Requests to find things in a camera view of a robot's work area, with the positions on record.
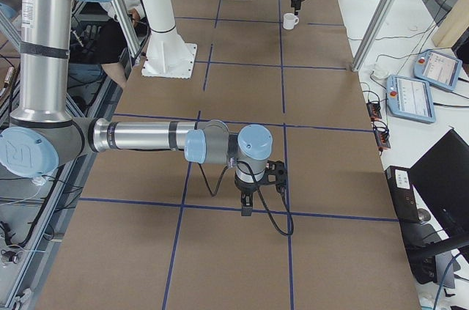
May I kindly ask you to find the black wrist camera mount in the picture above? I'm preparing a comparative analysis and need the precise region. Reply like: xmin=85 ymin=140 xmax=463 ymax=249
xmin=259 ymin=160 xmax=288 ymax=196

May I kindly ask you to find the black computer monitor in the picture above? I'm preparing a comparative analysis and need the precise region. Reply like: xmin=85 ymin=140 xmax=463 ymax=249
xmin=410 ymin=129 xmax=468 ymax=235

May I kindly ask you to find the white cup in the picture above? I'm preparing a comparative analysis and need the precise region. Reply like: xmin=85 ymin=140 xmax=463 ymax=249
xmin=282 ymin=12 xmax=299 ymax=30

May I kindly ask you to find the near blue teach pendant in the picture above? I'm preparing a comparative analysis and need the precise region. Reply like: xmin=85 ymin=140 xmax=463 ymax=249
xmin=386 ymin=75 xmax=436 ymax=123

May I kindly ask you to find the orange connector board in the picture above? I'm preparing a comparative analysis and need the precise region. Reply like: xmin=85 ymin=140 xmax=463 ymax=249
xmin=373 ymin=127 xmax=391 ymax=152
xmin=366 ymin=102 xmax=382 ymax=121

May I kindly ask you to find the blue teach pendant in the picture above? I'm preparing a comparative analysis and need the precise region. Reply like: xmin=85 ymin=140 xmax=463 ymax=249
xmin=386 ymin=75 xmax=436 ymax=123
xmin=413 ymin=50 xmax=462 ymax=92

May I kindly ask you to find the seated person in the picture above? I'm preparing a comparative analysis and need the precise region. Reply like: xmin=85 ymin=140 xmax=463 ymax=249
xmin=95 ymin=0 xmax=147 ymax=89

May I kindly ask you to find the aluminium frame post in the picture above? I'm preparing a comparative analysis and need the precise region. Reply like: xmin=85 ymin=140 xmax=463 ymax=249
xmin=351 ymin=0 xmax=395 ymax=72

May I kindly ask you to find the far blue teach pendant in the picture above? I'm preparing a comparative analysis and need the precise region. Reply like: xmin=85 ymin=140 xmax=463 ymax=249
xmin=413 ymin=50 xmax=462 ymax=92

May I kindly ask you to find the black desktop box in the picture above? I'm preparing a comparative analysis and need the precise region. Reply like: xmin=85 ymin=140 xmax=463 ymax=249
xmin=385 ymin=166 xmax=422 ymax=224

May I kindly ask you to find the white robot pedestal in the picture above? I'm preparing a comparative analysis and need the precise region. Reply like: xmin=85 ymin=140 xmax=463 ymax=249
xmin=141 ymin=0 xmax=197 ymax=79

